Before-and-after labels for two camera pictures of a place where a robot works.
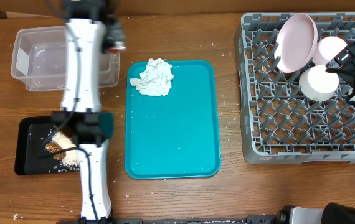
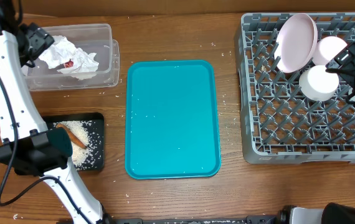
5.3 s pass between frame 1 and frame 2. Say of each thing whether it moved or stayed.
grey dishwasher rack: stayed
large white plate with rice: stayed
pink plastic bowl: stayed
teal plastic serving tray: stayed
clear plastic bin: stayed
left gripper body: moved
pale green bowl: stayed
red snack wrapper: moved
